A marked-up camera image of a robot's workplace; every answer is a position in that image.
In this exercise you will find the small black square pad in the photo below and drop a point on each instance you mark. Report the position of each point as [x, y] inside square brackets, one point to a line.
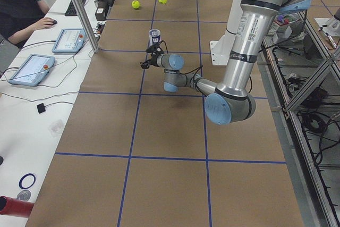
[41, 108]

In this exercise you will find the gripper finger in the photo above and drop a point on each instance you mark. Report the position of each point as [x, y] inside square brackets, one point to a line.
[146, 64]
[153, 50]

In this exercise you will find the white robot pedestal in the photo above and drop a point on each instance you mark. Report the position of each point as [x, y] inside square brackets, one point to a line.
[220, 50]

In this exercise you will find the seated person black shirt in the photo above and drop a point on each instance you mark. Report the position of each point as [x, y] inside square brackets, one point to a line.
[21, 18]

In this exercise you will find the black box with label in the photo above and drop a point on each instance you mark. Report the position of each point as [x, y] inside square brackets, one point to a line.
[101, 11]

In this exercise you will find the clear tennis ball can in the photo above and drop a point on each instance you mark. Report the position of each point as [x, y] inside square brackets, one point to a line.
[154, 36]

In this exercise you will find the teach pendant tablet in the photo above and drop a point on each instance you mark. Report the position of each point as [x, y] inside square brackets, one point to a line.
[69, 41]
[33, 71]

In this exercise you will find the far teach pendant tablet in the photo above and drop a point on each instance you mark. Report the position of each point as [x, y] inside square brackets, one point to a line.
[69, 41]

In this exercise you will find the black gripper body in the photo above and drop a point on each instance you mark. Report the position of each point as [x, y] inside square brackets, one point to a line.
[154, 60]

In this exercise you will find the near teach pendant tablet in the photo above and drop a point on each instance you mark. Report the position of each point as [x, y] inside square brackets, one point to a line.
[33, 71]

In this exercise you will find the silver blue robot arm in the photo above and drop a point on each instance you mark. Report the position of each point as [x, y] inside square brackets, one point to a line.
[228, 101]

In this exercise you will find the aluminium frame rack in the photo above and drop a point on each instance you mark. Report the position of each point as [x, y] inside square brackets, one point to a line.
[304, 75]

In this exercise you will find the red cylinder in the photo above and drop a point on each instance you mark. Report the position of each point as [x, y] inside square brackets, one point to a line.
[15, 207]

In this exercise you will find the aluminium frame post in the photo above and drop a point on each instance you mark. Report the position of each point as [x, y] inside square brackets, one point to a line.
[82, 15]

